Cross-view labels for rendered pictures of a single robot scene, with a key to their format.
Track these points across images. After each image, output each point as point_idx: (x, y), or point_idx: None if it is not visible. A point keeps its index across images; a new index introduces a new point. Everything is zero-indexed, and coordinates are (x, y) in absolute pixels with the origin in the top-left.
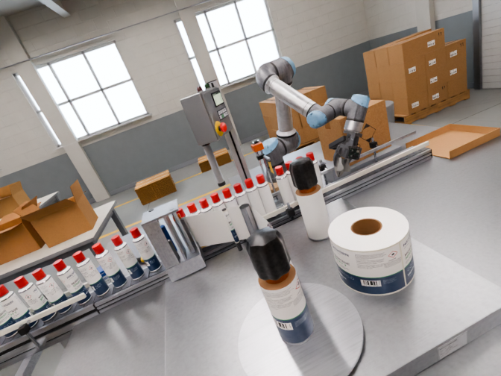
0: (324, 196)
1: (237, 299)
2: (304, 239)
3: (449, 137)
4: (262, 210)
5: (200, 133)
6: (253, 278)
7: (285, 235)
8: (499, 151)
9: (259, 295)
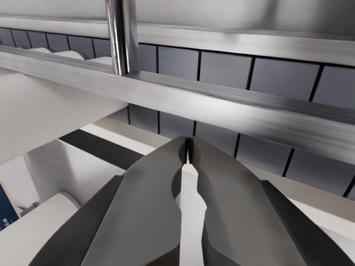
0: (121, 122)
1: (3, 183)
2: (53, 192)
3: None
4: None
5: None
6: (9, 178)
7: (30, 156)
8: None
9: (19, 199)
